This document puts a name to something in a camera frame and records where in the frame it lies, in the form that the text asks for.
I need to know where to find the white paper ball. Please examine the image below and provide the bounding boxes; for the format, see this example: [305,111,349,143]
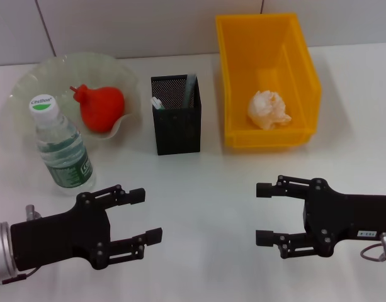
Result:
[247,90,293,130]

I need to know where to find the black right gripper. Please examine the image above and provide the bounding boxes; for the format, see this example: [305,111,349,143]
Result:
[255,174,386,260]

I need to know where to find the clear bottle with green label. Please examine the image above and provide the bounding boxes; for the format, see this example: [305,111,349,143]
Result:
[28,94,96,196]

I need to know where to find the arm dark cable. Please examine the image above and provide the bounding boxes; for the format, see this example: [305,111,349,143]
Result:
[0,269,35,288]
[360,243,386,262]

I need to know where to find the right arm dark cable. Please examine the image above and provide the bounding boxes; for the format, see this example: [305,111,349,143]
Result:
[360,243,386,262]

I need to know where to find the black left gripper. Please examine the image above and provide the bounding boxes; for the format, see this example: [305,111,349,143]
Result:
[9,184,164,272]

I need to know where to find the black mesh pen holder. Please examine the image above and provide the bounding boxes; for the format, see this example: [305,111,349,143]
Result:
[150,74,202,156]

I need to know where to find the left wrist metal cable plug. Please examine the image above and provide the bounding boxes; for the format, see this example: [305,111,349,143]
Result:
[25,204,42,221]

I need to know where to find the red-orange soft toy orange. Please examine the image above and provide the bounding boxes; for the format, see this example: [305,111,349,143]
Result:
[69,83,126,135]

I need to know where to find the grey marker pen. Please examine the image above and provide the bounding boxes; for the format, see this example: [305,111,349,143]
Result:
[181,74,197,109]

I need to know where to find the pale green glass fruit plate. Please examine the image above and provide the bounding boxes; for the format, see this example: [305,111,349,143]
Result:
[0,52,140,154]

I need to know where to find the left arm dark cable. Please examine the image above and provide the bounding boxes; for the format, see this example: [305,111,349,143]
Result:
[0,269,35,288]

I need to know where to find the yellow plastic bin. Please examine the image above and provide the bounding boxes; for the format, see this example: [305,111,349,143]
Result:
[215,12,322,148]

